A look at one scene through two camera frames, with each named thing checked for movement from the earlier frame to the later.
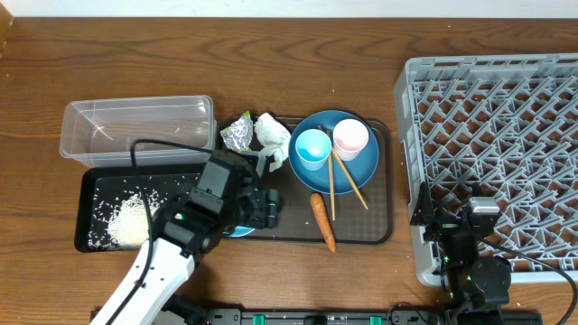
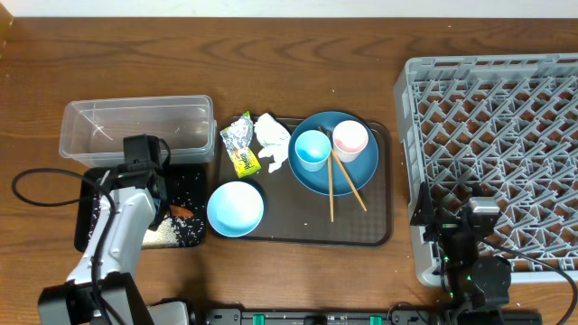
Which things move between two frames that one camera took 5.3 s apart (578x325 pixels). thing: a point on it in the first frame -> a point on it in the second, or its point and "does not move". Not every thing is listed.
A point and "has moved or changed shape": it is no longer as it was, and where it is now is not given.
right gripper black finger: x=424 y=210 does not move
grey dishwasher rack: x=508 y=125 does not move
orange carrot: x=322 y=215 has moved or changed shape
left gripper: x=268 y=210 -> x=161 y=218
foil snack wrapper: x=237 y=136 does not move
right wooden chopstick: x=349 y=176 does not move
